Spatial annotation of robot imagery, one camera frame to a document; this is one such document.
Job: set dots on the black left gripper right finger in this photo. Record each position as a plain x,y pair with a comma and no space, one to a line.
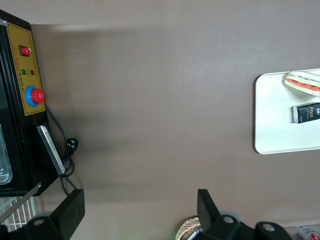
206,210

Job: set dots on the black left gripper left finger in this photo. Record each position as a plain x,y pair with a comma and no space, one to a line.
71,210

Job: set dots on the white plastic tray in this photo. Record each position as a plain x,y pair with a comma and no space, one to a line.
272,125

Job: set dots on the woven wicker basket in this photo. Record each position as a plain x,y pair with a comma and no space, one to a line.
186,228

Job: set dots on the thin metal strip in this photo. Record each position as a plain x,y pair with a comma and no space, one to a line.
20,202

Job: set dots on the black machine with yellow panel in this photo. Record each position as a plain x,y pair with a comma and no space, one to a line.
23,150

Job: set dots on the steel pan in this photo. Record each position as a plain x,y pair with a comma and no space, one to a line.
3,165

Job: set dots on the clear plastic container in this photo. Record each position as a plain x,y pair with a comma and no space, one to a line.
292,228

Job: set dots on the red and white can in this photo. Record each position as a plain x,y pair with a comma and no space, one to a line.
308,233

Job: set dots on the red emergency stop button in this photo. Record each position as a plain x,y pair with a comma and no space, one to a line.
37,95

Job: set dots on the black Face box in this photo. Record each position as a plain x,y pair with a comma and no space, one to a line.
306,113

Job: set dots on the red indicator light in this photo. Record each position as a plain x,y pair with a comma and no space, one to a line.
32,72

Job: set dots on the green indicator light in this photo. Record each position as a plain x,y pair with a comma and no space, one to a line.
24,72

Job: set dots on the toy sandwich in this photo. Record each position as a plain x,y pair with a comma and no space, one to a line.
302,83

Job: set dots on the red rocker switch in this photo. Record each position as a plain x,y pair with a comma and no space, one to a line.
24,50

